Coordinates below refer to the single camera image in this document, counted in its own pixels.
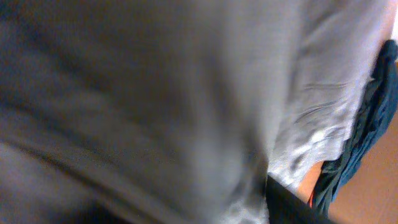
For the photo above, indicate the red garment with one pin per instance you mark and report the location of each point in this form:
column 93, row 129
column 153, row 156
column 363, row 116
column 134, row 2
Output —
column 310, row 199

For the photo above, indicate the navy blue garment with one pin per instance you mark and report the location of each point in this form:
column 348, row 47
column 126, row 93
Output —
column 374, row 116

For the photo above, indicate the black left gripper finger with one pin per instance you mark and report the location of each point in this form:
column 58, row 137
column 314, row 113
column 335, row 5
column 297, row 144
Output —
column 285, row 208

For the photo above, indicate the grey shorts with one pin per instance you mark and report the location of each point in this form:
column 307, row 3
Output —
column 175, row 111

